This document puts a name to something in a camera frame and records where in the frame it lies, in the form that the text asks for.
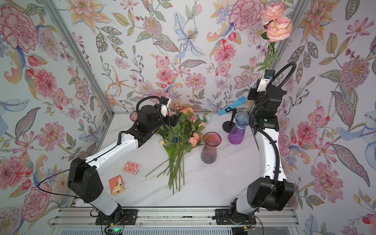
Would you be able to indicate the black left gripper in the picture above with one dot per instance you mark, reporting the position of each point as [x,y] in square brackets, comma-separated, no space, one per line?
[174,121]

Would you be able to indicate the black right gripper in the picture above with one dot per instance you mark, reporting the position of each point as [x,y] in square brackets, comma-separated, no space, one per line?
[254,95]

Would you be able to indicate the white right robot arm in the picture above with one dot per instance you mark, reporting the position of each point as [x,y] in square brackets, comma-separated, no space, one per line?
[271,191]

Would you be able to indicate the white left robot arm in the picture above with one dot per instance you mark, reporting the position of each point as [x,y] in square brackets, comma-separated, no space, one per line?
[84,175]

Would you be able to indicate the pink glass vase back left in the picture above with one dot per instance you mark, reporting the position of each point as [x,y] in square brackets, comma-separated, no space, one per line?
[133,116]

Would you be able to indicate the purple glass vase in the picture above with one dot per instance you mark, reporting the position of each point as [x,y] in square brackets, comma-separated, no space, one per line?
[236,136]

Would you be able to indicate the artificial flower bunch on table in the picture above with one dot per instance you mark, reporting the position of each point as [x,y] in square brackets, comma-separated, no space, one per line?
[181,139]

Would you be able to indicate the blue toy microphone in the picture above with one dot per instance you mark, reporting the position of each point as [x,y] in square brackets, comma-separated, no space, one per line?
[240,101]

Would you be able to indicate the black microphone stand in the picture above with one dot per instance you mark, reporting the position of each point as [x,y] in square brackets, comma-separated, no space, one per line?
[229,125]

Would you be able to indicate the red playing card box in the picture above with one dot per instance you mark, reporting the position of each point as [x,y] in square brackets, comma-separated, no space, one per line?
[131,167]

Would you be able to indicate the orange yellow card box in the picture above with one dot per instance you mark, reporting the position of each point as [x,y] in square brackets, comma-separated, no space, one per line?
[116,185]

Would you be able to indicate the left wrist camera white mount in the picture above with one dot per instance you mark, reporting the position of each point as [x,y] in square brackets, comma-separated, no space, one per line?
[165,108]

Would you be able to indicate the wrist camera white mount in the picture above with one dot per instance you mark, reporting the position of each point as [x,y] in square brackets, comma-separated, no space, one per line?
[265,80]
[165,108]

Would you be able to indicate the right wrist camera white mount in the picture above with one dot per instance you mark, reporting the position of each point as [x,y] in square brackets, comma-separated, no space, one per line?
[265,80]

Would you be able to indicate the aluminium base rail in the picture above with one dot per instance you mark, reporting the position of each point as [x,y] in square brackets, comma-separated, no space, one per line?
[175,221]

